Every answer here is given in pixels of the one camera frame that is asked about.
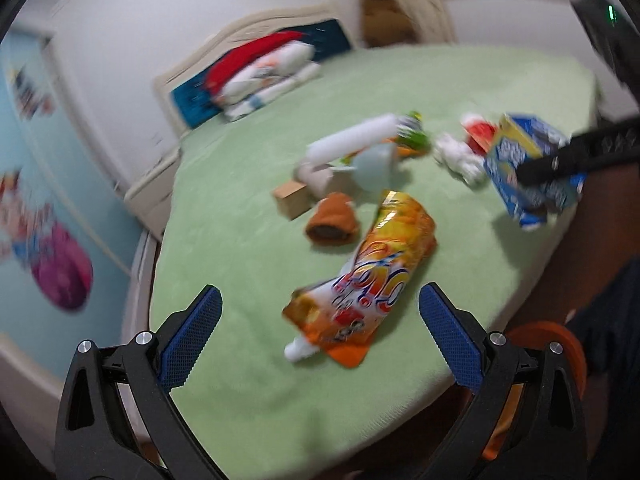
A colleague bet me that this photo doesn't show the orange trash bin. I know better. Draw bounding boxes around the orange trash bin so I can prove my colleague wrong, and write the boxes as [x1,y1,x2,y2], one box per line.
[482,320,588,461]

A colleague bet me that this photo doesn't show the white plastic jar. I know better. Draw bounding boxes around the white plastic jar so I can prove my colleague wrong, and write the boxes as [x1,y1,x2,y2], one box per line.
[294,159,358,200]

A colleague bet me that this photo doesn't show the small cardboard box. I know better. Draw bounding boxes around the small cardboard box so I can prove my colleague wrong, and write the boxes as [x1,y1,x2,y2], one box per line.
[271,180,312,220]

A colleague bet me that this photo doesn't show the cream wooden headboard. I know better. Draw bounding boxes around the cream wooden headboard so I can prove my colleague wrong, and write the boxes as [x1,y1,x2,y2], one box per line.
[154,3,356,136]

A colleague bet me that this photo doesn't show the blue cartoon wardrobe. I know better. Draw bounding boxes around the blue cartoon wardrobe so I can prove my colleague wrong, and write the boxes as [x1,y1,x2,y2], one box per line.
[1,32,143,379]

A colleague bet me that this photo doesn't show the white tissue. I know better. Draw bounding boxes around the white tissue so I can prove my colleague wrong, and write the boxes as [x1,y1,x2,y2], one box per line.
[433,133,487,186]

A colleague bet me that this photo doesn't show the orange snack bag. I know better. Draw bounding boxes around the orange snack bag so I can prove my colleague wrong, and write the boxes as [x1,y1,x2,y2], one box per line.
[283,191,437,368]

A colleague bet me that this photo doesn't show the white folded quilt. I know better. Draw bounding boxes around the white folded quilt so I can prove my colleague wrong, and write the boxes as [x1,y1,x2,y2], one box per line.
[222,62,321,122]

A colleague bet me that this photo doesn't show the red pillow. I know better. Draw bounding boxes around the red pillow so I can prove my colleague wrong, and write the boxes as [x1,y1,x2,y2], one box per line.
[204,30,304,96]

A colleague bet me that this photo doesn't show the floral folded quilt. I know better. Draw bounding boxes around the floral folded quilt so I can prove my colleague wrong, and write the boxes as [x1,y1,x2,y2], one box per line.
[212,40,316,107]

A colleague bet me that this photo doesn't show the white nightstand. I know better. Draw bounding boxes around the white nightstand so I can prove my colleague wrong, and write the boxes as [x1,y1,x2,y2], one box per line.
[124,148,181,242]

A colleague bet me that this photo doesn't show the red white wrapper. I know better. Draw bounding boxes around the red white wrapper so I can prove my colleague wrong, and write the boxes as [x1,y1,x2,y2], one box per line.
[460,113,498,156]

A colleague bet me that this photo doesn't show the brown plush toy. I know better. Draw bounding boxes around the brown plush toy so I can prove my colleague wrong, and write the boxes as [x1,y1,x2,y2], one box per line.
[360,0,419,48]

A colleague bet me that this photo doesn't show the blue snack box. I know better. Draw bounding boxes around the blue snack box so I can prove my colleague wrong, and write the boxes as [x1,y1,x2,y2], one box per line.
[484,114,586,231]

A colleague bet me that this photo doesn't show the green snack wrapper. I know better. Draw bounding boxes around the green snack wrapper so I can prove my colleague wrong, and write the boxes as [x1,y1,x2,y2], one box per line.
[388,110,431,159]

